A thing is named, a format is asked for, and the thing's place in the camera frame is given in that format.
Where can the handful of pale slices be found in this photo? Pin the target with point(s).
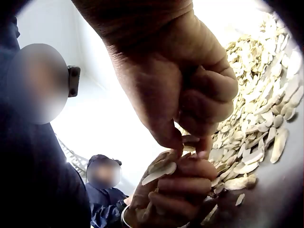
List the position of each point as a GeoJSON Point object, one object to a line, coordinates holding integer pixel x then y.
{"type": "Point", "coordinates": [159, 169]}

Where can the person's left middle finger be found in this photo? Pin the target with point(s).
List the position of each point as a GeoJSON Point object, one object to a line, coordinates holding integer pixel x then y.
{"type": "Point", "coordinates": [185, 187]}

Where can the person's left fingers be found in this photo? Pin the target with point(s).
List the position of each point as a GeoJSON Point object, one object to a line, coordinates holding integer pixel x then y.
{"type": "Point", "coordinates": [166, 206]}

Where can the person's right hand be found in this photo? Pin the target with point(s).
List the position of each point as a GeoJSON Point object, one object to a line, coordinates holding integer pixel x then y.
{"type": "Point", "coordinates": [152, 71]}

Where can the person's left hand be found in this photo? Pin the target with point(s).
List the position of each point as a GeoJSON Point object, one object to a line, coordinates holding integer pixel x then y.
{"type": "Point", "coordinates": [166, 204]}

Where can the person's right index finger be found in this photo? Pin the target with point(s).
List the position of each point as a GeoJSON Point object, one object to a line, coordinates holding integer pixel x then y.
{"type": "Point", "coordinates": [205, 147]}

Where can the person's right thumb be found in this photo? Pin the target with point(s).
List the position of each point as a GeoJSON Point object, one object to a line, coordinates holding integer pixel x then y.
{"type": "Point", "coordinates": [169, 136]}

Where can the pile of pale dried slices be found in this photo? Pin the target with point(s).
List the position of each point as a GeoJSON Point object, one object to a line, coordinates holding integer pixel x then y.
{"type": "Point", "coordinates": [256, 114]}

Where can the person's right fingers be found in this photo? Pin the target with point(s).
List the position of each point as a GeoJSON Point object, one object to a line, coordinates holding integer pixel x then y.
{"type": "Point", "coordinates": [209, 99]}

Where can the person's left index finger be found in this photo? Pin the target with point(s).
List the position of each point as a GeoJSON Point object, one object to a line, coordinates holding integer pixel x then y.
{"type": "Point", "coordinates": [197, 169]}

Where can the person's body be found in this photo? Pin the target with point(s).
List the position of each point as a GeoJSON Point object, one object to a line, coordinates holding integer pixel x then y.
{"type": "Point", "coordinates": [30, 166]}

